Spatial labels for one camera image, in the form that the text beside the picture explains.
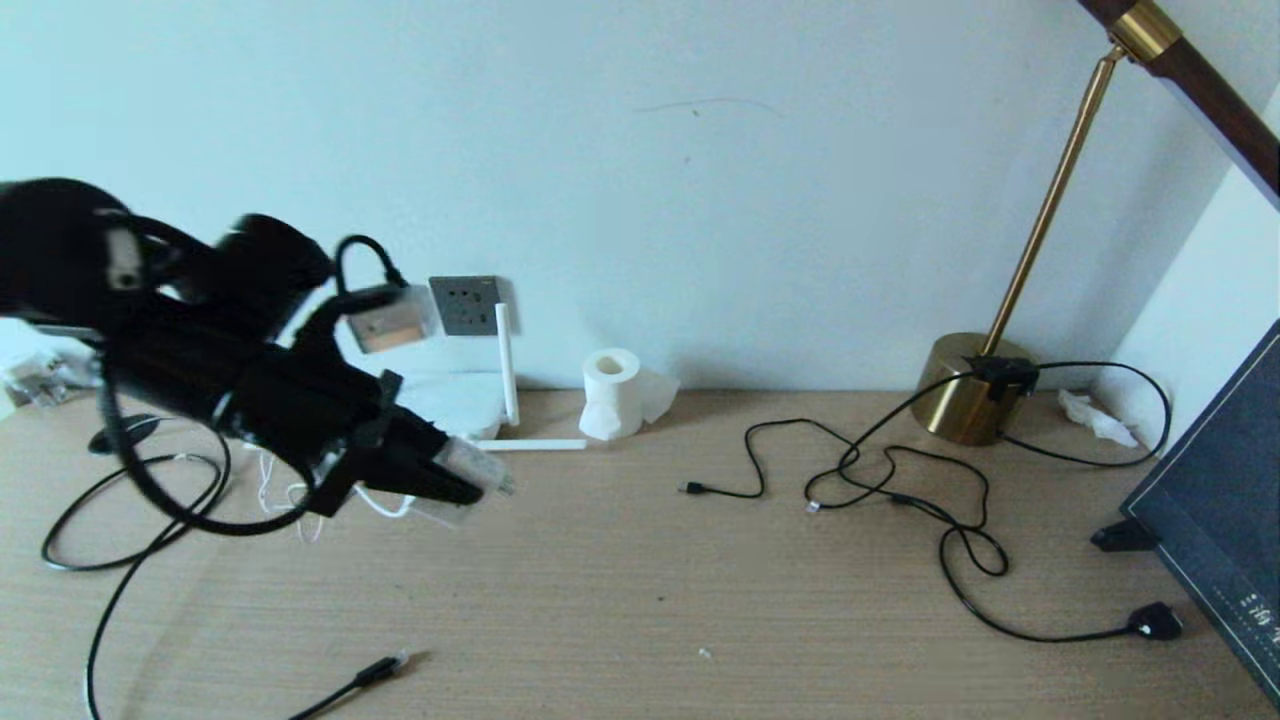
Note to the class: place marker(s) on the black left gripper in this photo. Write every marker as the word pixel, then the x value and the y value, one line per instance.
pixel 310 420

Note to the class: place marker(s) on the white power adapter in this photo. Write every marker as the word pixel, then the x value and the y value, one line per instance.
pixel 478 470

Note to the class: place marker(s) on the white router with antennas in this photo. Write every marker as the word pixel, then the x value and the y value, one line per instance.
pixel 460 400

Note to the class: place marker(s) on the white toilet paper roll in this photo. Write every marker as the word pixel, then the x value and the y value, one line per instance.
pixel 612 395

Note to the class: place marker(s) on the black oval puck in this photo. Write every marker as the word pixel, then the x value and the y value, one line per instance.
pixel 135 432

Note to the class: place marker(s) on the white crumpled clutter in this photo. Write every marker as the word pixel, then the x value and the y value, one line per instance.
pixel 35 378

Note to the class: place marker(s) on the brass desk lamp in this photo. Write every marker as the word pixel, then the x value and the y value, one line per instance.
pixel 955 405

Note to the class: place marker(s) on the crumpled white tissue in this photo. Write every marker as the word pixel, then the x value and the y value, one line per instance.
pixel 1095 418

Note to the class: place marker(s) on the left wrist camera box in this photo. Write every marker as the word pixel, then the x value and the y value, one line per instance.
pixel 390 318

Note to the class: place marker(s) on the grey wall socket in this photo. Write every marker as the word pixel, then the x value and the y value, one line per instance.
pixel 470 305

